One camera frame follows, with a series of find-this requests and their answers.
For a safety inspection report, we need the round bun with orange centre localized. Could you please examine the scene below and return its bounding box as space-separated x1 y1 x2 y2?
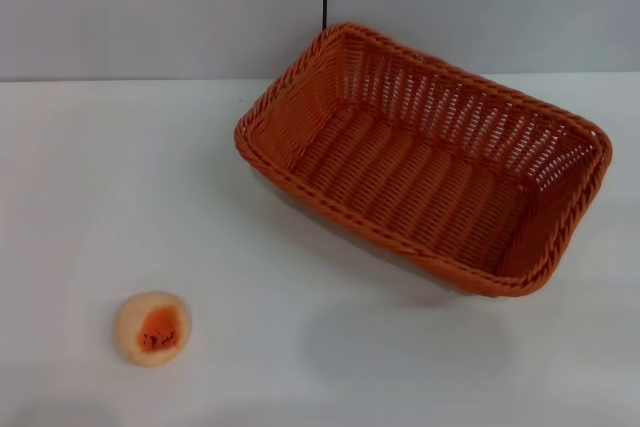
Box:
115 290 193 367

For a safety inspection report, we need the orange woven plastic basket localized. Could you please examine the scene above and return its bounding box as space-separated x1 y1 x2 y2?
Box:
232 21 614 301

